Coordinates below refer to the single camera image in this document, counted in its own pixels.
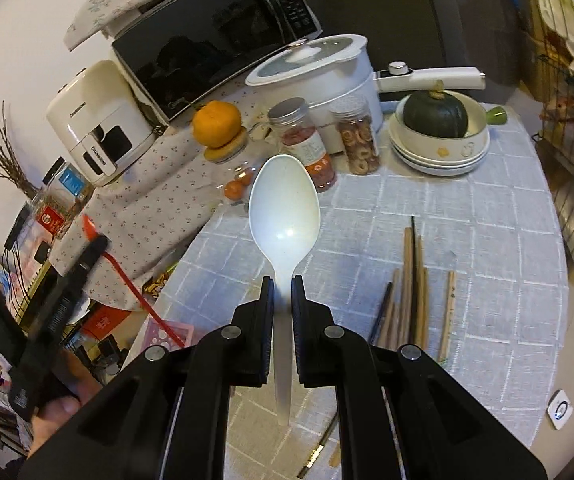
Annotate red plastic spoon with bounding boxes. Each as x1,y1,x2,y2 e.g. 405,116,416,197
82,213,187,349

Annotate black chopstick gold end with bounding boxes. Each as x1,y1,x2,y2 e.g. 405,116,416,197
367,282,392,344

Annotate long black chopstick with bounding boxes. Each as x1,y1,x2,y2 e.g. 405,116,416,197
409,216,417,344

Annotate white plastic spoon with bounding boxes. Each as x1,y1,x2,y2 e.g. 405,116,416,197
248,154,321,426

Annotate bamboo chopstick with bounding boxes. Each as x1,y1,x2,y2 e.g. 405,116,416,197
438,271,458,364

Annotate person's left hand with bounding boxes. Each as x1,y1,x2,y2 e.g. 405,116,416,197
28,350,102,457

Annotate clear container blue label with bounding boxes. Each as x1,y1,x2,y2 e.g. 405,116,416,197
43,157,94,216

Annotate floral patterned cloth cover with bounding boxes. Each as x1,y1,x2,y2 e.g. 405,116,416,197
48,77,269,309

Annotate grey checked tablecloth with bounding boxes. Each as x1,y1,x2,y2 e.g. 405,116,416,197
156,112,568,479

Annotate white small appliance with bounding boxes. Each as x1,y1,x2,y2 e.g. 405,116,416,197
46,60,155,188

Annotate glass jar with kumquats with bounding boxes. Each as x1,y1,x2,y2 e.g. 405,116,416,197
203,127,272,204

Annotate jar of red snacks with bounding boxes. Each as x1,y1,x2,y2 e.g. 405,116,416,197
267,98,336,193

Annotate large orange fruit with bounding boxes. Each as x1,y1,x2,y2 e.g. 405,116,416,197
191,101,243,148

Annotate dark green pumpkin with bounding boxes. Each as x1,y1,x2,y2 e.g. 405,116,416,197
403,80,468,139

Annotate black microwave oven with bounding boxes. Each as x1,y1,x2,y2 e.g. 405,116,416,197
112,0,321,122

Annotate white electric pot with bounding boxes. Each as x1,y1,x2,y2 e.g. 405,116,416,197
246,34,486,154

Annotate jar of ring snacks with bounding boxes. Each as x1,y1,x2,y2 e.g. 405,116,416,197
329,94,380,176

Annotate cream bowl green handle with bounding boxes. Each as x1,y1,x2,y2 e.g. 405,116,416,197
392,90,508,160

